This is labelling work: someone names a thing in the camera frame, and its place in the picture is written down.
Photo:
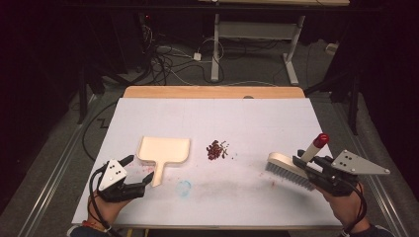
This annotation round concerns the person's right hand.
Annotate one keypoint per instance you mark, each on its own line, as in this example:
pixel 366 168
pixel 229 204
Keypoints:
pixel 349 207

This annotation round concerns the person's left hand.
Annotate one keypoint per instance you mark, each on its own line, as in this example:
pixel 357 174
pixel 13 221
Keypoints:
pixel 105 210

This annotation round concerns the white metal desk frame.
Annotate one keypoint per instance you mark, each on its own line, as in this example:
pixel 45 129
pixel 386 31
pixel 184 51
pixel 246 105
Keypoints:
pixel 215 49

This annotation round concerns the pile of red beans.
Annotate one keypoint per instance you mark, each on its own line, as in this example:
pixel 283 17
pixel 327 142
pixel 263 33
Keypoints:
pixel 215 151

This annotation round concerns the cream dustpan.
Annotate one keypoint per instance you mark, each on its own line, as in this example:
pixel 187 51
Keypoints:
pixel 163 149

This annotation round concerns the white power adapter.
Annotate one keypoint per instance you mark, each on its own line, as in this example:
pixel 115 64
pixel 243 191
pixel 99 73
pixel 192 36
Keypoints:
pixel 197 56

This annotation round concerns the white table sheet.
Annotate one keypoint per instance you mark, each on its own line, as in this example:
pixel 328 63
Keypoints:
pixel 230 121

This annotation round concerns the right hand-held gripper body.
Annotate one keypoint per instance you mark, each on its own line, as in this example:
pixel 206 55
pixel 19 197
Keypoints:
pixel 349 164

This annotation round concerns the black metal stand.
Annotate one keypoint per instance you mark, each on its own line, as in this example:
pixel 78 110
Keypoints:
pixel 82 98
pixel 354 105

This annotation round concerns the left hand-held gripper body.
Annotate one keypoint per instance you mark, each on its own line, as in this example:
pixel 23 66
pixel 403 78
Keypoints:
pixel 112 175

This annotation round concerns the metal floor rail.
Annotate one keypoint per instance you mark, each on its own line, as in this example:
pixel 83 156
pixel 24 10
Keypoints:
pixel 378 194
pixel 49 184

